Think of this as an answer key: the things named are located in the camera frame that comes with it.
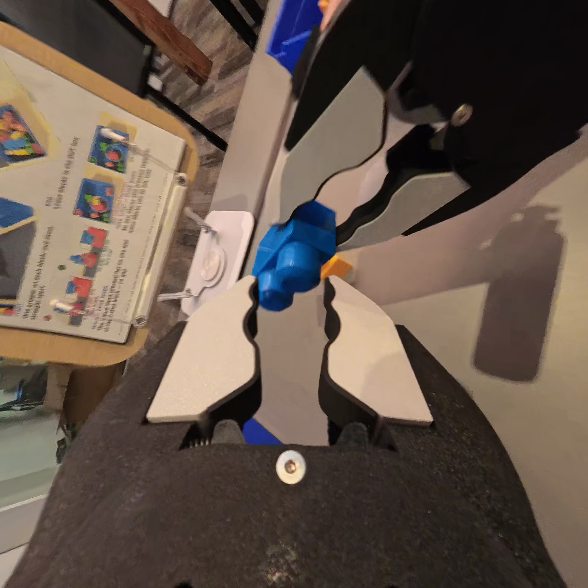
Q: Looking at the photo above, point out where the blue plastic bin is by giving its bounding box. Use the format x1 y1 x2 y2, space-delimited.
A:
242 418 284 446
266 0 324 74

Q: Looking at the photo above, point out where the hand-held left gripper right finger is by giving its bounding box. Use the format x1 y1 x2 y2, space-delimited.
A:
319 275 435 440

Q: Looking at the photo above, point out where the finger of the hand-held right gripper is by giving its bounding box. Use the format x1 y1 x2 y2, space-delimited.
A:
280 66 387 217
337 171 471 252

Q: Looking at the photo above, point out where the blue mega block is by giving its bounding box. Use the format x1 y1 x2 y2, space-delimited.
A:
252 201 338 312

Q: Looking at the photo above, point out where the white stand base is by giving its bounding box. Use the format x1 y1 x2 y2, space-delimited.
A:
156 210 255 318

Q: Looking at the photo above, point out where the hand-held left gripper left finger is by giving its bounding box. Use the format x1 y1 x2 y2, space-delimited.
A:
145 275 260 438

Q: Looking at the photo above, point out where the brown wooden plank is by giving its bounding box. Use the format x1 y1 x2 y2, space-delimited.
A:
110 0 214 86

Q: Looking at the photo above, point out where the orange mega block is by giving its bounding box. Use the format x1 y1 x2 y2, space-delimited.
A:
322 257 353 281

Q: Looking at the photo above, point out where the wooden instruction board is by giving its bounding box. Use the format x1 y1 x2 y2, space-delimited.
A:
0 21 200 368

